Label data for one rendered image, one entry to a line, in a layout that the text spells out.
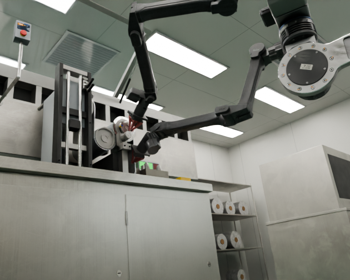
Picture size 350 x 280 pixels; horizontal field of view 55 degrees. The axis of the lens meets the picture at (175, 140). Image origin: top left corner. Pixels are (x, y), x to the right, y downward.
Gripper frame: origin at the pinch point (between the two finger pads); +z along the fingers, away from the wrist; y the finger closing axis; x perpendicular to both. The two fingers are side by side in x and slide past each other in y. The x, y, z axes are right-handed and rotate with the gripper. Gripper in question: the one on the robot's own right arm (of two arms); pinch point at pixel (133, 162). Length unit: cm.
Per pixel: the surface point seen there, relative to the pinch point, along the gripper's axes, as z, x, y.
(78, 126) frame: -16.3, -2.2, -39.9
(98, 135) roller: -6.7, 8.3, -21.8
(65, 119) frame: -16.4, 1.1, -44.9
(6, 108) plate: 11, 42, -57
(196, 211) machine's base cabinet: -9.6, -41.4, 15.2
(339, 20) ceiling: -139, 120, 234
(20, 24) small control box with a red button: -31, 53, -63
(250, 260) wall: 248, 79, 444
